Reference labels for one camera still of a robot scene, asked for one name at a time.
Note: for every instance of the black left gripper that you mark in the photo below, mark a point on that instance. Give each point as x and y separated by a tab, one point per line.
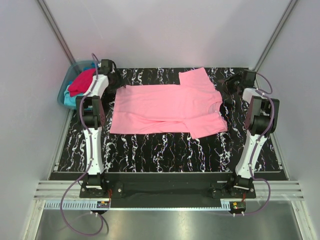
119	83

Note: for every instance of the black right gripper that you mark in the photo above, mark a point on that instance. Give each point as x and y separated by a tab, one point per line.
229	81

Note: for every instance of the pink t shirt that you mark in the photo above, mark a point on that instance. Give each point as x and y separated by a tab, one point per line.
192	106

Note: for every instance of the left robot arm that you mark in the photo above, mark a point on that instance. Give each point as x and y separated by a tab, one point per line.
91	115

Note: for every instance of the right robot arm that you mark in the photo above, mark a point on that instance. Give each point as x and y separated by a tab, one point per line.
261	121

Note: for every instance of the magenta t shirt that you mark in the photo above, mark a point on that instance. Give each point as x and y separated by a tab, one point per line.
81	83

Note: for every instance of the translucent blue plastic basket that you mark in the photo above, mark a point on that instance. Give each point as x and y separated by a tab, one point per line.
73	71

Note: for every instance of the teal blue t shirt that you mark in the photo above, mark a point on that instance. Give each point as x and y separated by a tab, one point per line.
70	100

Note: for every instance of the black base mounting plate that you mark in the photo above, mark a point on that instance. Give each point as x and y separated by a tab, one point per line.
163	202

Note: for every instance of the left aluminium corner post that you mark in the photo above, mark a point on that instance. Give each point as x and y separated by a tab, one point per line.
43	6

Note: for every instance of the aluminium corner post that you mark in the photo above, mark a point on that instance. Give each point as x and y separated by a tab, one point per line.
43	6
276	32

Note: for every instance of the right aluminium corner post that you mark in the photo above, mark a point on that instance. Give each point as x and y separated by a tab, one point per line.
276	32

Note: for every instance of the aluminium front rail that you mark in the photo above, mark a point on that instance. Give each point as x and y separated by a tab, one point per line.
278	190

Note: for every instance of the white slotted cable duct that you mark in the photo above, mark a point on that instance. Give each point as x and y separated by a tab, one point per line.
93	205

